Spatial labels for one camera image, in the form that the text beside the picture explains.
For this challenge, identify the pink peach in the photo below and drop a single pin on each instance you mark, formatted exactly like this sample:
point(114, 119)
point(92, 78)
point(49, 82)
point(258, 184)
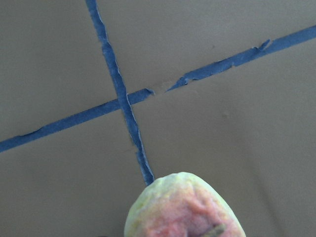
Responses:
point(181, 205)

